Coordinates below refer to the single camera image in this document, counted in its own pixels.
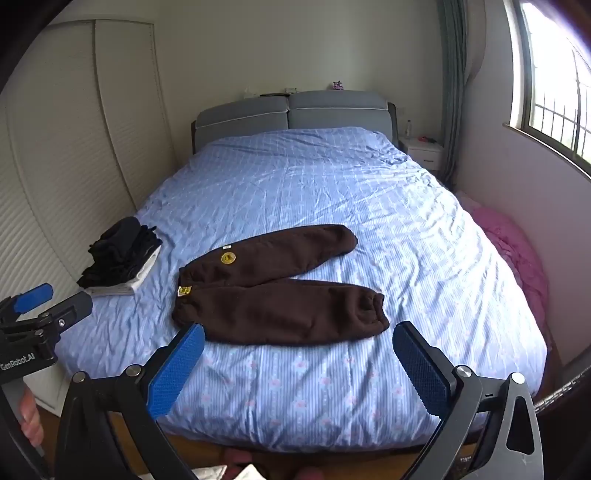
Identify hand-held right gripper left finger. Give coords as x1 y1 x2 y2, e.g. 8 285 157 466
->
55 323 206 480

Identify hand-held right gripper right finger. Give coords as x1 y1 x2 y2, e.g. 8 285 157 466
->
392 321 546 480

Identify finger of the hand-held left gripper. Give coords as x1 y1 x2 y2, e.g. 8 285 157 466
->
0 283 54 326
38 291 94 346

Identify dark brown pants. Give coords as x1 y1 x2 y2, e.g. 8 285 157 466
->
172 224 390 346

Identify person's left hand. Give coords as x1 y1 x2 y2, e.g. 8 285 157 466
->
18 387 45 448

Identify white folded cloth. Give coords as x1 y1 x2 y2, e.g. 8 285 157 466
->
85 244 163 297

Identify stack of black clothes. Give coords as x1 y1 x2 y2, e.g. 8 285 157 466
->
76 218 162 289

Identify white cloth on floor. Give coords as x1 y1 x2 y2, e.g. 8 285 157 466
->
190 463 279 480

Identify white louvered wardrobe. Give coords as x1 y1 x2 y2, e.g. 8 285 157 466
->
0 18 179 409

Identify pink blanket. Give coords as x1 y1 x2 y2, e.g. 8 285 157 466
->
455 191 562 361

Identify bed with blue sheet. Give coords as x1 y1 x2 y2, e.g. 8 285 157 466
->
48 127 548 454

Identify white nightstand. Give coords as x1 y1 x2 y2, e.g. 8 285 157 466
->
399 135 447 174

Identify teal curtain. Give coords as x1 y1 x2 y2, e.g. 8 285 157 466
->
436 0 472 186

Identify grey upholstered bed headboard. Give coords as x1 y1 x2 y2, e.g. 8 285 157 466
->
191 90 399 154

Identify barred window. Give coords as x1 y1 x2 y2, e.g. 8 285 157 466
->
502 0 591 168

